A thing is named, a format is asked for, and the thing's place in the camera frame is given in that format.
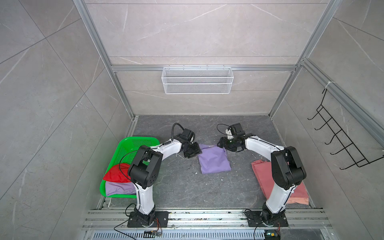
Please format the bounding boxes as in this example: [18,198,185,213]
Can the red t-shirt in basket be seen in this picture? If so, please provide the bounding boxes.
[103,163,131,183]

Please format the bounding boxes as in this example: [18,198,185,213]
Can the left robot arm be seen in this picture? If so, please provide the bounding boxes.
[128,129,202,219]

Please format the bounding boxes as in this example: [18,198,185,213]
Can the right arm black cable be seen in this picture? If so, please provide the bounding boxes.
[216,123,232,137]

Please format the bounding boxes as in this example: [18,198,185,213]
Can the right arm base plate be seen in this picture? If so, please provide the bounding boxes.
[244,210,289,227]

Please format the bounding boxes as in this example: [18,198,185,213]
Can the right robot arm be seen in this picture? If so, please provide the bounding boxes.
[217,123,307,226]

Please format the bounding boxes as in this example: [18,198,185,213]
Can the purple SHINE t-shirt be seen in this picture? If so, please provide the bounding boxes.
[198,144,232,175]

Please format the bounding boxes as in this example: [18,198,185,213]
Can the lilac t-shirt in basket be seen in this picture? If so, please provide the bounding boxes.
[105,182,136,197]

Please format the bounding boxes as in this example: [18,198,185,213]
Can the green plastic basket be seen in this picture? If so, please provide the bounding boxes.
[100,137,160,199]

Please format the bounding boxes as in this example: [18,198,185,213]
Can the white wire mesh shelf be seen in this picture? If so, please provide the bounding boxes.
[162,67,234,95]

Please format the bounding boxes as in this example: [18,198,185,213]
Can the black wire hook rack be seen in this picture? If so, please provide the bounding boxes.
[307,89,384,171]

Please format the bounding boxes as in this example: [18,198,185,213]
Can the aluminium rail base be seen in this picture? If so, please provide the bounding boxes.
[82,209,337,240]

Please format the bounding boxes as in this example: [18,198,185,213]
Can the folded pink t-shirt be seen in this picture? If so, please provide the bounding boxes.
[251,160,309,205]

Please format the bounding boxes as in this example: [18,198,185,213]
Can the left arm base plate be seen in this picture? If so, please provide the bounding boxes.
[127,211,170,228]

